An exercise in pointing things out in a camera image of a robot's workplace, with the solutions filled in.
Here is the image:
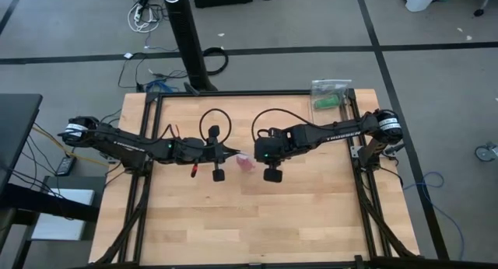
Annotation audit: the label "black camera cable loop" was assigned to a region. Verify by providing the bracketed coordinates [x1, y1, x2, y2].
[198, 107, 233, 145]
[251, 107, 313, 142]

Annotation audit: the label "black power brick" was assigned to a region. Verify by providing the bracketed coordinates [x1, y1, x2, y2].
[55, 155, 77, 177]

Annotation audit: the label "green bandage roll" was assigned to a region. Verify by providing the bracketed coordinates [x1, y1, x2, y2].
[314, 96, 338, 110]

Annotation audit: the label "pink gauze bandage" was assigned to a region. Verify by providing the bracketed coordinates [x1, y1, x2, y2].
[236, 152, 257, 172]

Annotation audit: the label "yellow cable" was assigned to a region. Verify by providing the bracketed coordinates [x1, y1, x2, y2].
[33, 124, 110, 169]

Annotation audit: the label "white power strip cables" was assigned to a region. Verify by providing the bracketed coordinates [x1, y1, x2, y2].
[127, 2, 161, 33]

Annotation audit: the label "clear zip bag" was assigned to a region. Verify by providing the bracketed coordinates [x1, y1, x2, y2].
[310, 79, 353, 111]

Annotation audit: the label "black desk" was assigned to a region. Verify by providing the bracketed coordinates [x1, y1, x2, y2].
[0, 93, 100, 269]

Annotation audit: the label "black tower fan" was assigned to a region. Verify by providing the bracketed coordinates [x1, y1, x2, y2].
[161, 0, 219, 93]

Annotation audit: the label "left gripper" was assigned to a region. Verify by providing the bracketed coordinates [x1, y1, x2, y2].
[181, 124, 243, 183]

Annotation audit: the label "clear plastic bin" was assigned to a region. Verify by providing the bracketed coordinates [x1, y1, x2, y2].
[308, 82, 353, 115]

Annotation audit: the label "blue network cable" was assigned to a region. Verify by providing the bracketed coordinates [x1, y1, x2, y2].
[402, 170, 466, 262]

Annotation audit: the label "black coiled cable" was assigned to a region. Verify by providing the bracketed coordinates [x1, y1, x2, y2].
[202, 46, 230, 76]

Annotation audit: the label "black office chair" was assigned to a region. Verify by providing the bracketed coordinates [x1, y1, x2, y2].
[473, 0, 498, 17]

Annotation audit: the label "black floor cable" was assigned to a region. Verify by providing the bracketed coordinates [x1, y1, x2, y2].
[117, 53, 149, 89]

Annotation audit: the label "grey caster wheel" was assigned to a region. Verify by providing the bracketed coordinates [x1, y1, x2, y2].
[474, 142, 498, 163]

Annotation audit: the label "black aluminium table frame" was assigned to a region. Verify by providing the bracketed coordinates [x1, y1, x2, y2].
[91, 88, 423, 269]

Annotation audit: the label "blue cable bundle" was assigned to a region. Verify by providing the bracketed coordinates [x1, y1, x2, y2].
[146, 79, 175, 93]

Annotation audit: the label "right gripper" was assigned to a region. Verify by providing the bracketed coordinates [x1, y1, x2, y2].
[253, 128, 300, 183]

